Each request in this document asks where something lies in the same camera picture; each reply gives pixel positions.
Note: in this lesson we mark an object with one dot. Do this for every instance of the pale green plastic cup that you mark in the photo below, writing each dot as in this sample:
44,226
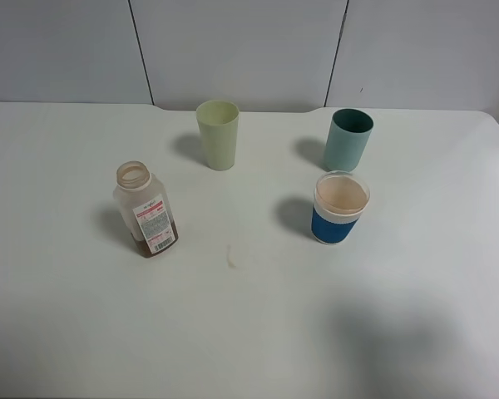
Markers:
218,124

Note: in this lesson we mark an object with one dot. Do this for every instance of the teal plastic cup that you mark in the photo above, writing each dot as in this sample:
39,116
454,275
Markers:
348,135

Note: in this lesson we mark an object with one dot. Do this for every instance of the glass cup with blue sleeve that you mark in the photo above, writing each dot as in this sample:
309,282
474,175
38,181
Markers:
340,199

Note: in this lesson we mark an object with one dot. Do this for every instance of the translucent plastic drink bottle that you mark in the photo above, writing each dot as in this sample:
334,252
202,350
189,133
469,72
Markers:
145,208

